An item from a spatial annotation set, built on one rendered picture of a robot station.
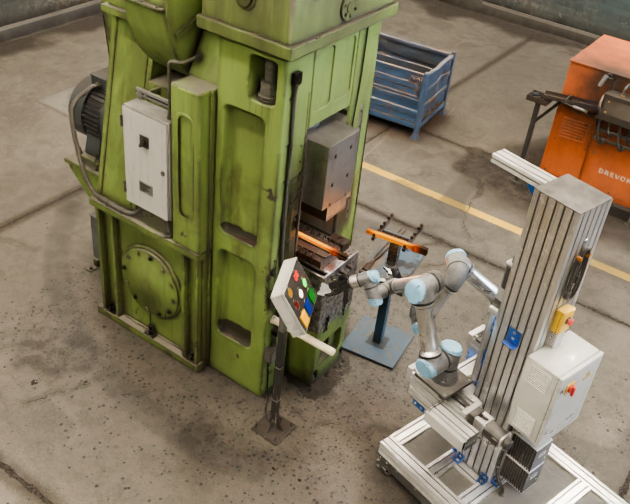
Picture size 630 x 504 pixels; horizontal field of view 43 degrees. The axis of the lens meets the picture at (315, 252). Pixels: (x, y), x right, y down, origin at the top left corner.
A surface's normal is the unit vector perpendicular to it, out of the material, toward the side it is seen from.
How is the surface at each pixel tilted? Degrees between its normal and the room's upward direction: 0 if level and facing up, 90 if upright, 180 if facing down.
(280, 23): 90
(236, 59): 89
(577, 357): 0
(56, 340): 0
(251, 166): 89
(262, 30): 90
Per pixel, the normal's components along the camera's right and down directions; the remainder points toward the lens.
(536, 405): -0.77, 0.32
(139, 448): 0.09, -0.81
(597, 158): -0.58, 0.43
